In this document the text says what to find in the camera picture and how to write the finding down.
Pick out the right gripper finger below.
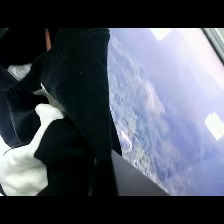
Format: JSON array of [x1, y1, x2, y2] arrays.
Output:
[[111, 149, 170, 197]]

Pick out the black sweatshirt white red trim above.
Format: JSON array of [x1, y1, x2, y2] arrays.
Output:
[[0, 28, 123, 197]]

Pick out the brown clothes hanger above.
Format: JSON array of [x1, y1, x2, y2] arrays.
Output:
[[44, 28, 52, 52]]

